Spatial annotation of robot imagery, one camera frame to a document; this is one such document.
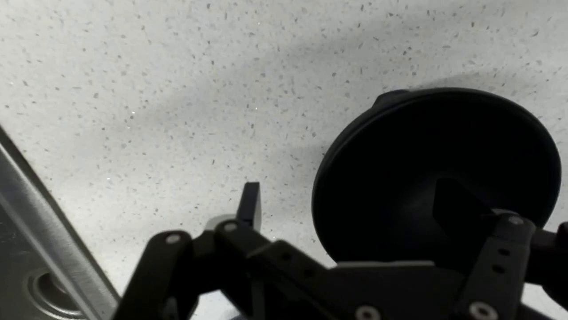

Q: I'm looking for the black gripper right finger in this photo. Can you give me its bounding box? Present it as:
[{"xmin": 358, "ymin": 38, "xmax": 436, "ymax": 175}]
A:
[{"xmin": 433, "ymin": 177, "xmax": 568, "ymax": 320}]

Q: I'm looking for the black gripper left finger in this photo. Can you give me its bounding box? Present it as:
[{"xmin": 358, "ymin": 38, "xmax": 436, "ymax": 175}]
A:
[{"xmin": 111, "ymin": 180, "xmax": 379, "ymax": 320}]

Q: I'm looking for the black bowl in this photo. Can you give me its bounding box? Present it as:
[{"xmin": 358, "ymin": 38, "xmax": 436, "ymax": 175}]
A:
[{"xmin": 310, "ymin": 88, "xmax": 562, "ymax": 271}]

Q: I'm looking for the stainless steel double sink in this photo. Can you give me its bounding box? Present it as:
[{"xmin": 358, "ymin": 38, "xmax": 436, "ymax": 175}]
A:
[{"xmin": 0, "ymin": 123, "xmax": 122, "ymax": 320}]

